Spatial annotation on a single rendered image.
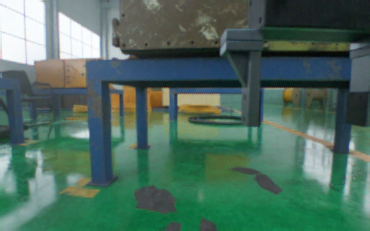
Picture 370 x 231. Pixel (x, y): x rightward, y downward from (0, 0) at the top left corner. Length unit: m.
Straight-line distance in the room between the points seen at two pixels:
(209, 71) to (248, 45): 0.66
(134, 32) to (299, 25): 0.75
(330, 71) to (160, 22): 0.78
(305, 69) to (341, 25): 0.73
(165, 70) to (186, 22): 0.22
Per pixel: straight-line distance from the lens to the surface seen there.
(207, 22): 0.85
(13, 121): 2.35
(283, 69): 0.93
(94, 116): 1.01
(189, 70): 0.86
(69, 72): 4.39
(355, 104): 0.29
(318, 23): 0.24
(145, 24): 0.89
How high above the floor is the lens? 0.45
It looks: 6 degrees down
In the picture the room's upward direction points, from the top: straight up
